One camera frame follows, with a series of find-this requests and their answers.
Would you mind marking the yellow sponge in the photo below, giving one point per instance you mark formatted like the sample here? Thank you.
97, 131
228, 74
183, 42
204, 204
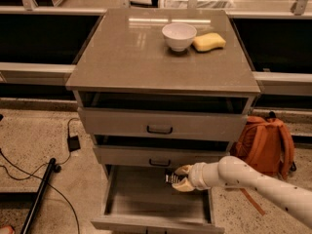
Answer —
208, 42

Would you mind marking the white ceramic bowl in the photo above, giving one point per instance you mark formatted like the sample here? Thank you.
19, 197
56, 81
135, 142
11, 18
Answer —
179, 36

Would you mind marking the orange backpack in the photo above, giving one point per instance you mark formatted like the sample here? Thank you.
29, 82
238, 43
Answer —
266, 144

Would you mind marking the grey open bottom drawer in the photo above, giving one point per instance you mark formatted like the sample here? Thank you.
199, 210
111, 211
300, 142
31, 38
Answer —
138, 200

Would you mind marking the grey drawer cabinet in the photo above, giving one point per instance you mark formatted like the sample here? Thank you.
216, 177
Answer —
128, 55

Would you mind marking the grey top drawer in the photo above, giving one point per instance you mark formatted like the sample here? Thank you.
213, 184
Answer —
165, 116

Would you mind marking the black power adapter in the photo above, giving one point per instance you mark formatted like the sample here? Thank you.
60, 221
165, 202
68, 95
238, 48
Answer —
73, 143

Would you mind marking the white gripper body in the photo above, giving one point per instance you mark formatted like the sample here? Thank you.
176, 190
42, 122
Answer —
196, 175

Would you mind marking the black pole on floor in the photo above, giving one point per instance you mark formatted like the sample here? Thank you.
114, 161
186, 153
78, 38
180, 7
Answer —
38, 197

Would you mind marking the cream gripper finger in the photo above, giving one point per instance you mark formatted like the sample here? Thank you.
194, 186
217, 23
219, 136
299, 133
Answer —
183, 170
183, 186

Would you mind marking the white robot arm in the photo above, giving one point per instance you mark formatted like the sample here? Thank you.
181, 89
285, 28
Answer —
231, 171

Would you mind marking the grey middle drawer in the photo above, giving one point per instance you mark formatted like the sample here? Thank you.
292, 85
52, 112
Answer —
157, 152

